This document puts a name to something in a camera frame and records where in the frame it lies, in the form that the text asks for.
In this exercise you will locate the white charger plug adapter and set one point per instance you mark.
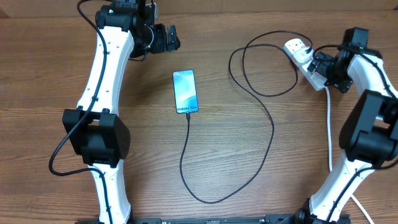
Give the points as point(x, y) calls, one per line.
point(303, 55)

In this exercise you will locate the Samsung Galaxy smartphone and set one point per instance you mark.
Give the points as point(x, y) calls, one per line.
point(185, 92)

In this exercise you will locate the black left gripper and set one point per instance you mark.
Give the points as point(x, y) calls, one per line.
point(161, 43)

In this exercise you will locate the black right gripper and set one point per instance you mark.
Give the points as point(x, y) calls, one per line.
point(324, 62)

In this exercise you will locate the white power strip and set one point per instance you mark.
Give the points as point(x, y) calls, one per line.
point(315, 80)

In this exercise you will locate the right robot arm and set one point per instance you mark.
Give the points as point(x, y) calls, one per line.
point(368, 138)

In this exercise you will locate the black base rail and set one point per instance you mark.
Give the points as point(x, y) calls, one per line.
point(268, 219)

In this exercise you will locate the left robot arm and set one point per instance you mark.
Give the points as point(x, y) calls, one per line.
point(125, 31)

